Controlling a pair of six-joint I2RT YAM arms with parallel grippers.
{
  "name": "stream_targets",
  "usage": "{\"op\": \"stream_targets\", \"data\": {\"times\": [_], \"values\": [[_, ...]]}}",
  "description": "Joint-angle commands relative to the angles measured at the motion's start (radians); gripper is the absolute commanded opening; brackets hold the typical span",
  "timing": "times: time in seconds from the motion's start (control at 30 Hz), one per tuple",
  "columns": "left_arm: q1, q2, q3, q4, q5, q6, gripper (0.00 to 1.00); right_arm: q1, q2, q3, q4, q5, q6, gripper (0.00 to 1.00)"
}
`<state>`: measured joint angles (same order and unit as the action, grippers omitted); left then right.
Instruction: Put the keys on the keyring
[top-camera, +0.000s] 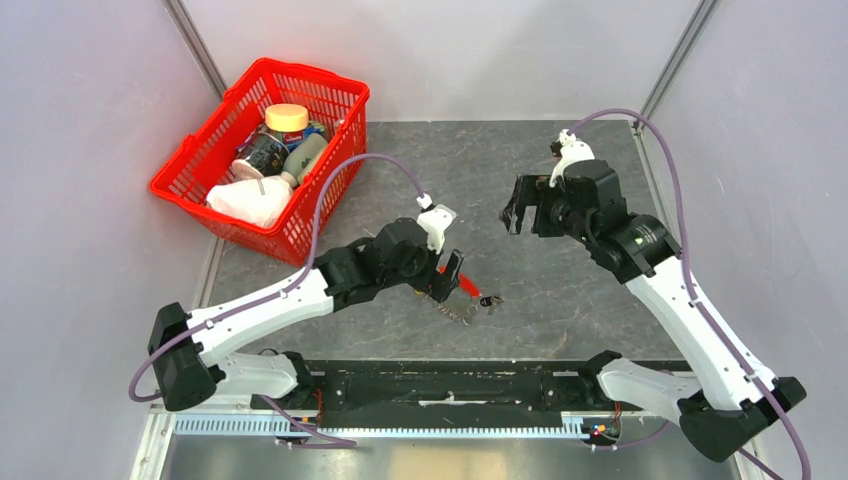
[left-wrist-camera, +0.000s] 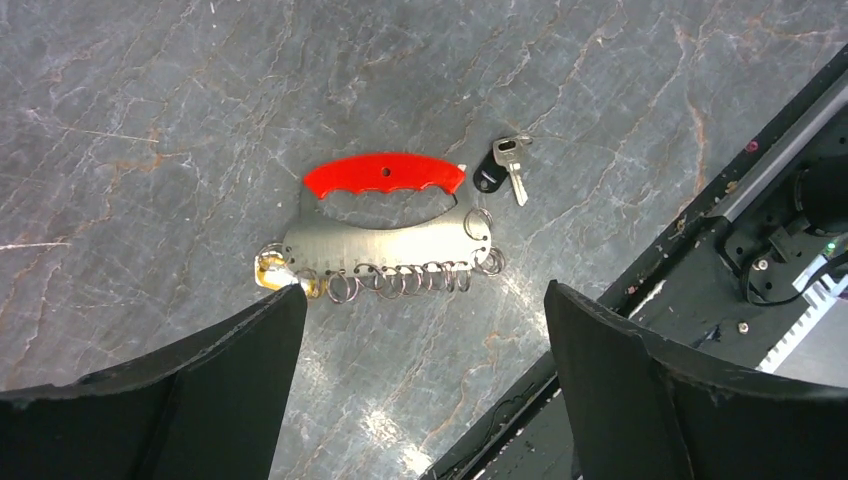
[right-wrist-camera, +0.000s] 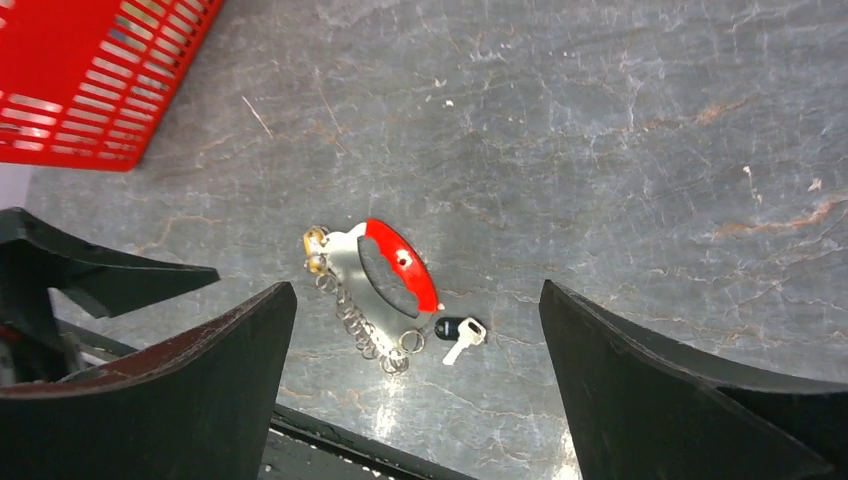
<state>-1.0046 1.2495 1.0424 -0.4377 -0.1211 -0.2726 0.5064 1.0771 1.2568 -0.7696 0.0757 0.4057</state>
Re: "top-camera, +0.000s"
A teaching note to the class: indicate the white plastic bag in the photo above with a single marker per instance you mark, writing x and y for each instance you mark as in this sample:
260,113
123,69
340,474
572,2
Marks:
257,201

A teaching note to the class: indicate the metal keyring holder red handle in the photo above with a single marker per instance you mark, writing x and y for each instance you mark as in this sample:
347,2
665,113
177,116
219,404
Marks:
462,305

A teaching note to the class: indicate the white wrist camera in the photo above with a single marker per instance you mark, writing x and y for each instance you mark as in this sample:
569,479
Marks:
568,149
435,220

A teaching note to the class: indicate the grey green bottle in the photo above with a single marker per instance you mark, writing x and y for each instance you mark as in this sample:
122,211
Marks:
299,162

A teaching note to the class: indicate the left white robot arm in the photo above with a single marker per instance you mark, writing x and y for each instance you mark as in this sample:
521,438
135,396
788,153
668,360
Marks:
195,354

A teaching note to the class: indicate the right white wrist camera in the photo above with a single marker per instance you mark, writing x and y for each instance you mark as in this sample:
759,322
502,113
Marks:
568,149

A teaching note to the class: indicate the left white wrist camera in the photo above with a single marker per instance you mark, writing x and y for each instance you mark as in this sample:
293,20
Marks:
435,220

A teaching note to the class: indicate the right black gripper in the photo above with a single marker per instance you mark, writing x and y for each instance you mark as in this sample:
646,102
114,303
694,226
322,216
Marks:
534,190

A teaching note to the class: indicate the key with black tag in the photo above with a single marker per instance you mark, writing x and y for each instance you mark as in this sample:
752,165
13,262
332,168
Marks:
491,303

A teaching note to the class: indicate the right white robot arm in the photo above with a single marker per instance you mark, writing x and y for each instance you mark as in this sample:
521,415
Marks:
731,397

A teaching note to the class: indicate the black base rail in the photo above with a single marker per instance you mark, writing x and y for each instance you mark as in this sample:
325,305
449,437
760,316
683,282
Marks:
452,394

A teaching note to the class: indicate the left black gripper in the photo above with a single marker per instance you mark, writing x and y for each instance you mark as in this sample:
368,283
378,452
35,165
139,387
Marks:
439,285

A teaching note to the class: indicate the red plastic basket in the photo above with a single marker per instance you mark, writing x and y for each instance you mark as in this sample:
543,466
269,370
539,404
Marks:
203,159

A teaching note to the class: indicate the jar with cream lid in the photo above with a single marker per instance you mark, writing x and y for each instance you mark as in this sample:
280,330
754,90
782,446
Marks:
288,123

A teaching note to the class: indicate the dark patterned cup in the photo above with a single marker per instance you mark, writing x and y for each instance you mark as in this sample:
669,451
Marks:
262,156

